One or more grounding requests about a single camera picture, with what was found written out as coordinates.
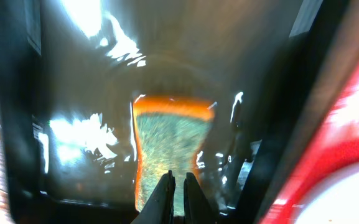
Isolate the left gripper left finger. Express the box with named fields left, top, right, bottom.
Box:
left=131, top=170, right=175, bottom=224

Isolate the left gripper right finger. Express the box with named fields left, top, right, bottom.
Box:
left=184, top=172, right=216, bottom=224

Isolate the red plastic tray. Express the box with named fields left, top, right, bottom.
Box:
left=259, top=34, right=359, bottom=224

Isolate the green orange sponge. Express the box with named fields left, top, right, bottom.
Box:
left=133, top=95, right=215, bottom=216

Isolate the black water tray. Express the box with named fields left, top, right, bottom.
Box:
left=0, top=0, right=350, bottom=223

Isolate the light blue plate bottom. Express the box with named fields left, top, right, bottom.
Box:
left=291, top=162, right=359, bottom=224

